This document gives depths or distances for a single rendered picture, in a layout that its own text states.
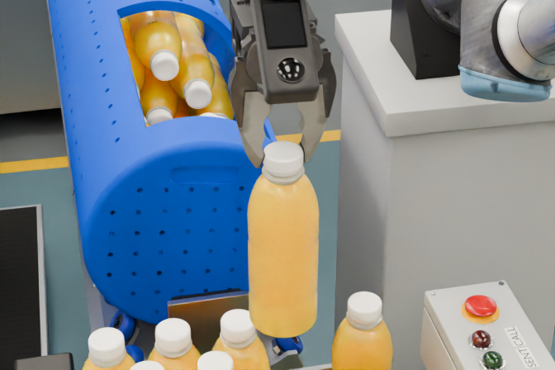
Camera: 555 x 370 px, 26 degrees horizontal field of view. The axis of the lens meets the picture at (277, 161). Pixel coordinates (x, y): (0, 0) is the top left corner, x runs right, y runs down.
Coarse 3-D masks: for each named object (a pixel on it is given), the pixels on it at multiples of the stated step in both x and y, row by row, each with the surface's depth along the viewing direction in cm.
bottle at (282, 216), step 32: (256, 192) 117; (288, 192) 116; (256, 224) 118; (288, 224) 116; (256, 256) 120; (288, 256) 118; (256, 288) 122; (288, 288) 120; (256, 320) 124; (288, 320) 123
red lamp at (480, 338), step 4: (476, 332) 132; (480, 332) 132; (484, 332) 132; (472, 336) 132; (476, 336) 132; (480, 336) 131; (484, 336) 131; (488, 336) 132; (472, 340) 132; (476, 340) 131; (480, 340) 131; (484, 340) 131; (488, 340) 131; (476, 344) 131; (480, 344) 131; (484, 344) 131; (488, 344) 131
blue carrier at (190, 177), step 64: (64, 0) 190; (128, 0) 176; (192, 0) 179; (64, 64) 177; (128, 64) 161; (128, 128) 148; (192, 128) 145; (128, 192) 143; (192, 192) 145; (128, 256) 148; (192, 256) 150
